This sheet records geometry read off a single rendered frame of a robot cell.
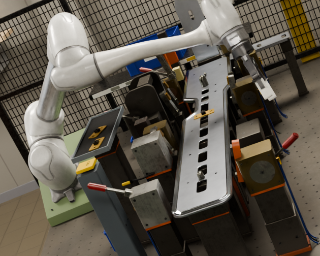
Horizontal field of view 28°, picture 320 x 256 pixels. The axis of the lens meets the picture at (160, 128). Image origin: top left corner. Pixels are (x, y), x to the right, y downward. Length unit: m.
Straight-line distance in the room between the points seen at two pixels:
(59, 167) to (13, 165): 2.83
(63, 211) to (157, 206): 1.03
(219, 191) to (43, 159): 1.06
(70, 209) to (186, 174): 0.96
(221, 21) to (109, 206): 0.74
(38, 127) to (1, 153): 2.75
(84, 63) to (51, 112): 0.50
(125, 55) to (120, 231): 0.62
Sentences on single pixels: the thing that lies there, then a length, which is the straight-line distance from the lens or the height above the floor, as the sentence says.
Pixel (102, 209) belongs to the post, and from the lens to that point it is 2.07.
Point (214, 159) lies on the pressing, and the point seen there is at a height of 1.00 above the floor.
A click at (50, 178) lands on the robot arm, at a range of 2.75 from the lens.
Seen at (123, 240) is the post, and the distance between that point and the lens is 2.12.
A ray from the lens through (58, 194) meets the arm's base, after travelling 2.91.
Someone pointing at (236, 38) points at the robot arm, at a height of 1.27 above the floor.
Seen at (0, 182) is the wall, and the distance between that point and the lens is 5.65.
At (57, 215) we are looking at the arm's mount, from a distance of 2.91.
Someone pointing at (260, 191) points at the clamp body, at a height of 0.94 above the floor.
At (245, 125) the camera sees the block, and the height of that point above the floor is 1.03.
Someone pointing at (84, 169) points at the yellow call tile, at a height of 1.16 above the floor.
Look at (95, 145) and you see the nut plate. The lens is 2.15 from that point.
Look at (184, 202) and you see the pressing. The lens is 1.89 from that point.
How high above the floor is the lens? 1.84
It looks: 19 degrees down
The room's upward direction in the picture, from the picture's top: 25 degrees counter-clockwise
